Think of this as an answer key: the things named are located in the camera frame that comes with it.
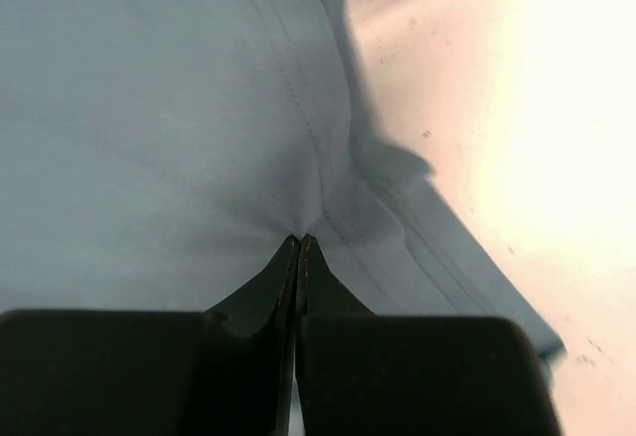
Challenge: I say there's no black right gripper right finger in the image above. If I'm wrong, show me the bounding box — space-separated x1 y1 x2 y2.
295 234 375 435

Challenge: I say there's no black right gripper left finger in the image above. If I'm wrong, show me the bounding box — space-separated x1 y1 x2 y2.
203 236 300 435

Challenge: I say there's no teal blue t shirt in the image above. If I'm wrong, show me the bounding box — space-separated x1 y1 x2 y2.
1 0 562 360

